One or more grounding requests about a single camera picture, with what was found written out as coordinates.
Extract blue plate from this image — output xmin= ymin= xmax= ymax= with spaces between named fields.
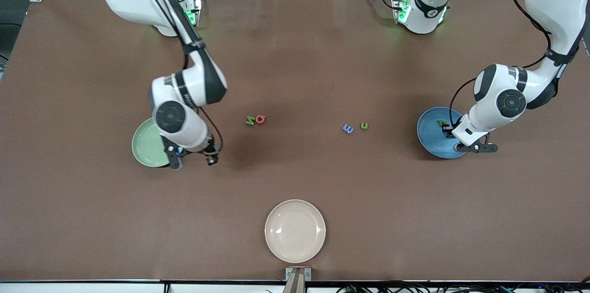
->
xmin=416 ymin=107 xmax=468 ymax=159

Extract light green plate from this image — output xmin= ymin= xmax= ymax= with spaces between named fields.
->
xmin=131 ymin=117 xmax=171 ymax=168

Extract brown table mat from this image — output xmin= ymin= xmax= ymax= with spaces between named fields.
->
xmin=0 ymin=0 xmax=590 ymax=282

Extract beige plate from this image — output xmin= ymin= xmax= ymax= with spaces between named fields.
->
xmin=265 ymin=199 xmax=326 ymax=264

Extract metal base connector bracket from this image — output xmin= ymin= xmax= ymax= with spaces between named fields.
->
xmin=391 ymin=0 xmax=412 ymax=24
xmin=183 ymin=0 xmax=203 ymax=26

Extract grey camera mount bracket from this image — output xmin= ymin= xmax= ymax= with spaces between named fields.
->
xmin=285 ymin=267 xmax=312 ymax=293

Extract tangled black floor cables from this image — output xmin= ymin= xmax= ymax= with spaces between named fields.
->
xmin=336 ymin=281 xmax=590 ymax=293

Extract white front frame rail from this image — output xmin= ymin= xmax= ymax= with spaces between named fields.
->
xmin=0 ymin=281 xmax=590 ymax=293

